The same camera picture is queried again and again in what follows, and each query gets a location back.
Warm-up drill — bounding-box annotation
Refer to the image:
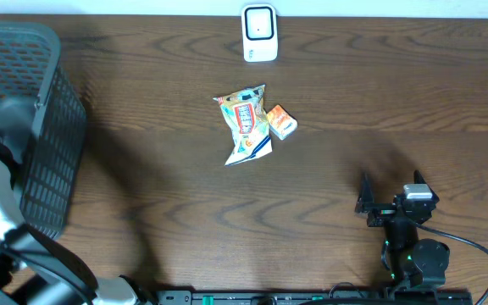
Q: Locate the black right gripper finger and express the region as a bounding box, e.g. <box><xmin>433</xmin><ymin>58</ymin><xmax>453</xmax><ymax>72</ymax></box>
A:
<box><xmin>354</xmin><ymin>173</ymin><xmax>374</xmax><ymax>214</ymax></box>
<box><xmin>413</xmin><ymin>170</ymin><xmax>434</xmax><ymax>197</ymax></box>

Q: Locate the orange tissue pack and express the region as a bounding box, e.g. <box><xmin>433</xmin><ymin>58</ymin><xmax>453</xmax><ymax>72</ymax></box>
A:
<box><xmin>267</xmin><ymin>105</ymin><xmax>298</xmax><ymax>140</ymax></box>

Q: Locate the yellow red snack bag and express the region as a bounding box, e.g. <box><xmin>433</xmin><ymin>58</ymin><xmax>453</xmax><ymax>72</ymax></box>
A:
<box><xmin>213</xmin><ymin>84</ymin><xmax>272</xmax><ymax>166</ymax></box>

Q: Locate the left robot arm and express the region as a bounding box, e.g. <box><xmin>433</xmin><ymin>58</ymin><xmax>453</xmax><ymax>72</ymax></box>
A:
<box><xmin>0</xmin><ymin>142</ymin><xmax>157</xmax><ymax>304</ymax></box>

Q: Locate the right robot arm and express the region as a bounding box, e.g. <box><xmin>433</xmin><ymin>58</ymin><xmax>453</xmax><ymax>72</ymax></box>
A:
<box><xmin>355</xmin><ymin>171</ymin><xmax>450</xmax><ymax>302</ymax></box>

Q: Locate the grey plastic mesh basket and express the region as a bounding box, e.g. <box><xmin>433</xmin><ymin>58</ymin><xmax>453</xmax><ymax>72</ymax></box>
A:
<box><xmin>0</xmin><ymin>21</ymin><xmax>87</xmax><ymax>239</ymax></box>

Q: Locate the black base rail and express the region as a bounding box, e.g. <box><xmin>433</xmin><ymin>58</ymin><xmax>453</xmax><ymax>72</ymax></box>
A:
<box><xmin>154</xmin><ymin>287</ymin><xmax>473</xmax><ymax>305</ymax></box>

